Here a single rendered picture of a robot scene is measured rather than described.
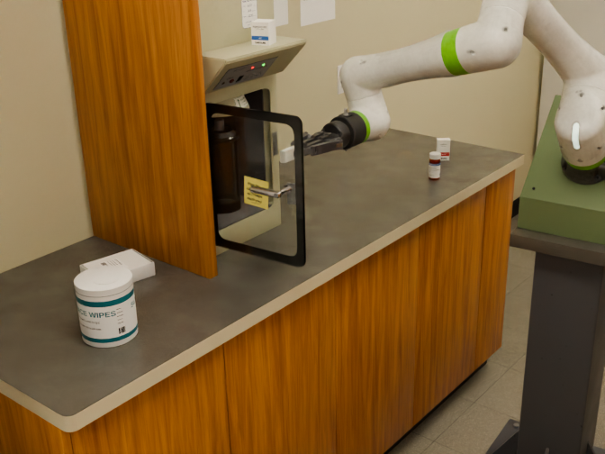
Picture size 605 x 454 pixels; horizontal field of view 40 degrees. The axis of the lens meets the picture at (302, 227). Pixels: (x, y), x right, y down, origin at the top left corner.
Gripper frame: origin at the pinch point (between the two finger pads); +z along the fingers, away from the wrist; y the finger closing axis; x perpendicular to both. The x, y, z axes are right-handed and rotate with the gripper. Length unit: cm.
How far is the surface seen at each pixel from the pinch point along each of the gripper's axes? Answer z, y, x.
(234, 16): -8.9, -25.5, -30.3
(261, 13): -19.4, -25.5, -29.6
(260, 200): 5.1, -6.6, 12.5
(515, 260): -227, -40, 128
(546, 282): -65, 43, 50
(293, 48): -19.8, -14.8, -21.4
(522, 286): -203, -24, 128
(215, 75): 7.2, -17.7, -18.9
